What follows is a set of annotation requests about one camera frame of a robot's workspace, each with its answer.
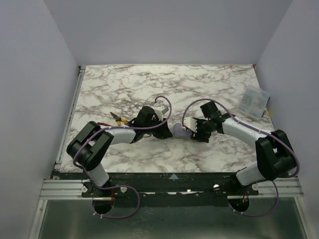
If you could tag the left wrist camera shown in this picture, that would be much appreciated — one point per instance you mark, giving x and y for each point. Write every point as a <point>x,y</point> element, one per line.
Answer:
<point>160,111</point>

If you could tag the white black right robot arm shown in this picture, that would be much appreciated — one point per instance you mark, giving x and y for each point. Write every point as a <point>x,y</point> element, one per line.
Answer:
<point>274,154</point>

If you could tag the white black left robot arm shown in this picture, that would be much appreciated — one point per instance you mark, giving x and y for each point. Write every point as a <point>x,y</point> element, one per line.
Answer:
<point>89,146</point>

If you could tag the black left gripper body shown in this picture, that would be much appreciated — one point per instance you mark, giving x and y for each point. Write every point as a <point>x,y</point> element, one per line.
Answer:
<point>159,128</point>

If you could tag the aluminium frame rail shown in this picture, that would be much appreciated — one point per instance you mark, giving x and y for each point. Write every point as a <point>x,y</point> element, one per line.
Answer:
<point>61,190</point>

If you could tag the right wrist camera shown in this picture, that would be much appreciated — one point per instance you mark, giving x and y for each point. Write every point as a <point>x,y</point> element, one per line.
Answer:
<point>190,123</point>

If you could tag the yellow handled pliers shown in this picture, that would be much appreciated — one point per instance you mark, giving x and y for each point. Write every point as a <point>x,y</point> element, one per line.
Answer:
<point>118,119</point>

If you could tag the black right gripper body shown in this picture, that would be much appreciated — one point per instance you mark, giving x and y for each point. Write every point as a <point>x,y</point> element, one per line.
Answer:
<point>199,132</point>

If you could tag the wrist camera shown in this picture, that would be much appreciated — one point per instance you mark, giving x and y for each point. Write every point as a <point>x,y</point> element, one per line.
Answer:
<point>160,111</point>
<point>190,123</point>

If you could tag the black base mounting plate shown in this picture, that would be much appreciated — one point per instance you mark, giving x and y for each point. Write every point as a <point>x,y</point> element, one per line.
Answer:
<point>162,189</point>

